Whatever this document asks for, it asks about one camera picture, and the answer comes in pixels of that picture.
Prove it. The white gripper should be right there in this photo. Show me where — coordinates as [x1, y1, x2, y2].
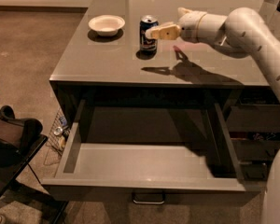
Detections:
[145, 7, 206, 43]

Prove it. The blue pepsi can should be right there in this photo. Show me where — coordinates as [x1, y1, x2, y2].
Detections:
[139, 15, 159, 54]

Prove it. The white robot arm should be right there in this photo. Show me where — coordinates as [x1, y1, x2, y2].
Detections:
[146, 7, 280, 103]

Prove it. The open grey top drawer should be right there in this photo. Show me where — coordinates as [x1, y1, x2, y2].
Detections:
[42, 101, 262, 203]

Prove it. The white paper bowl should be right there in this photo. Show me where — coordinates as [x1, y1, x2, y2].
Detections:
[88, 15, 125, 36]

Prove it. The dark grey cabinet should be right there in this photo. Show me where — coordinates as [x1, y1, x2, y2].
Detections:
[49, 0, 280, 135]

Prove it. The black folding chair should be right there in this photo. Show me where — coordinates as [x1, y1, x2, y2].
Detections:
[0, 105, 67, 224]

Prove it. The wire basket with trash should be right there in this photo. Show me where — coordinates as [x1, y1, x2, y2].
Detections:
[44, 108, 70, 166]

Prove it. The metal drawer handle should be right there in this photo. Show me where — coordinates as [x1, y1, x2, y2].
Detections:
[132, 192, 166, 205]

